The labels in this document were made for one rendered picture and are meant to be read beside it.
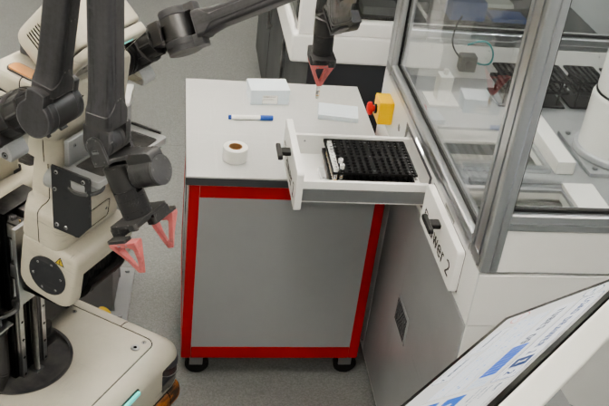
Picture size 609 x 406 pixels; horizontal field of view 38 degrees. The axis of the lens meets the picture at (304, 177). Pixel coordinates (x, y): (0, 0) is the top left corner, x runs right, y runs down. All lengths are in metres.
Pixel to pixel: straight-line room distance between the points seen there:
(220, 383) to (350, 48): 1.19
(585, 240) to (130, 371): 1.27
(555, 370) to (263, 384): 1.69
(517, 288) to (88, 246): 0.96
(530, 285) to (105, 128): 0.95
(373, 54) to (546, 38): 1.49
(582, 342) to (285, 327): 1.52
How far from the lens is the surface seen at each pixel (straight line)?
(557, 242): 1.93
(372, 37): 3.08
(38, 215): 2.06
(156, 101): 4.51
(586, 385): 2.25
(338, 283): 2.71
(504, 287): 1.96
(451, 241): 2.03
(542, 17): 1.67
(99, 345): 2.62
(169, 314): 3.15
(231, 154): 2.49
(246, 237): 2.57
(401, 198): 2.27
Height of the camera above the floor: 2.03
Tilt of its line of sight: 31 degrees down
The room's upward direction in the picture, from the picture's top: 7 degrees clockwise
